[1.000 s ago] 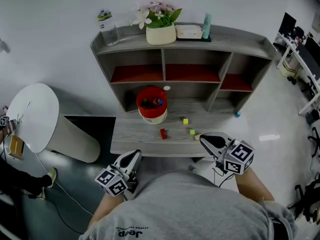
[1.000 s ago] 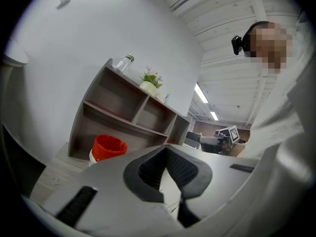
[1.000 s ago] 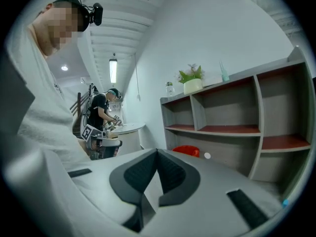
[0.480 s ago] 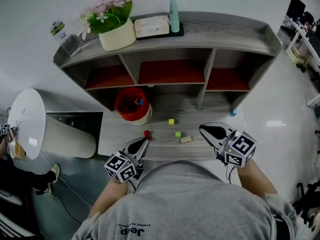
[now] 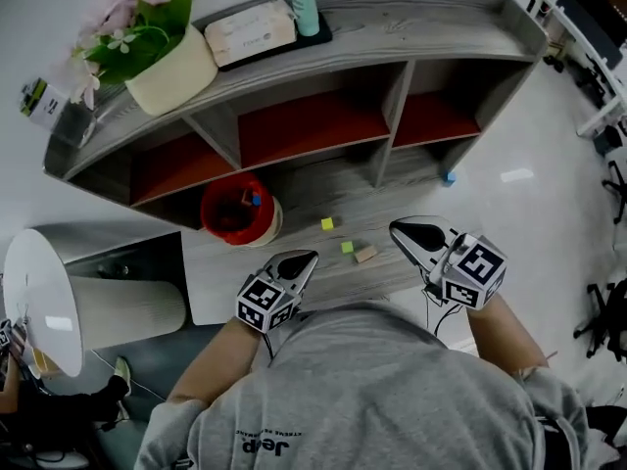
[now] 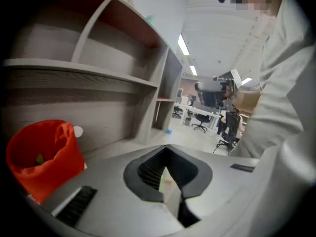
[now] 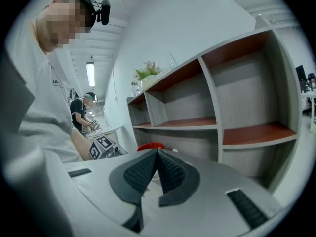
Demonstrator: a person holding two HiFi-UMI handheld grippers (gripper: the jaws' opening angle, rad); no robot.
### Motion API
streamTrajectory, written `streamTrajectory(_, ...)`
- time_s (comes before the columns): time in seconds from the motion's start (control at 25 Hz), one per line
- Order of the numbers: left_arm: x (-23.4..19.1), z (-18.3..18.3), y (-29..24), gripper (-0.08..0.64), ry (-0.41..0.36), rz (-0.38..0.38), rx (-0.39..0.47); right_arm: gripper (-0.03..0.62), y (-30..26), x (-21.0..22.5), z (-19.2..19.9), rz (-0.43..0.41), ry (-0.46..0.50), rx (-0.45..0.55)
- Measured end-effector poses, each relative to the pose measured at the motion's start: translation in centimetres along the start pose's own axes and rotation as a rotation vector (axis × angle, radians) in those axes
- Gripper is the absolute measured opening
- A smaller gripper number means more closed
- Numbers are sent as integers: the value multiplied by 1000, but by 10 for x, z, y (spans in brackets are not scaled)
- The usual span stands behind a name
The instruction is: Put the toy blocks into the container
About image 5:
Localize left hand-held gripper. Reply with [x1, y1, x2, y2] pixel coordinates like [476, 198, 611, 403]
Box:
[236, 250, 319, 332]

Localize black tray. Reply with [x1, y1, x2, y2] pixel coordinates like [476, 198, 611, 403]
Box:
[215, 11, 334, 72]

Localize clear water bottle green band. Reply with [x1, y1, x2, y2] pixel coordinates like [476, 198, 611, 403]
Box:
[19, 76, 99, 149]

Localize white floor cable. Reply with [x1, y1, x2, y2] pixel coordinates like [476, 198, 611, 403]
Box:
[92, 350, 168, 403]

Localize cream tissue pack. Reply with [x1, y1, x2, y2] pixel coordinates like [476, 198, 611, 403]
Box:
[204, 0, 299, 68]

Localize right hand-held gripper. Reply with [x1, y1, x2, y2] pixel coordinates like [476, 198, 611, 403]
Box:
[389, 215, 508, 310]

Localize grey wooden shelf unit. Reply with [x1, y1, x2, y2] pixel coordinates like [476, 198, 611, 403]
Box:
[42, 0, 549, 232]

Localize black office chair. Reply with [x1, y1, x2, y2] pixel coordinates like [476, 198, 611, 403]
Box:
[601, 159, 627, 224]
[572, 279, 627, 361]

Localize person's left forearm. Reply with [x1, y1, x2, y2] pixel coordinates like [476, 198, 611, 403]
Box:
[166, 313, 261, 405]

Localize small wooden drawer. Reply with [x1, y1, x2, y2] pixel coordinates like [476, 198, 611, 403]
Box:
[31, 348, 60, 374]

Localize teal tube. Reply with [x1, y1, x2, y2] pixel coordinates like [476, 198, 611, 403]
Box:
[286, 0, 322, 37]

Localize person's right forearm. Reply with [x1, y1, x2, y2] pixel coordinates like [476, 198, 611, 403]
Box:
[464, 291, 550, 379]

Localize white office desk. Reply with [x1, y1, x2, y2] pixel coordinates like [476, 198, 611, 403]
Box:
[526, 0, 627, 139]

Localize person's grey t-shirt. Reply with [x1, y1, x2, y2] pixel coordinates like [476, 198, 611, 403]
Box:
[134, 301, 592, 470]

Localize flowering plant in cream pot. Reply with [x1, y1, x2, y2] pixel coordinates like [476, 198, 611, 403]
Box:
[68, 0, 219, 117]

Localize red and cream bucket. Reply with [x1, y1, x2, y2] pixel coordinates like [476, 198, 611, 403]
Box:
[199, 171, 284, 248]

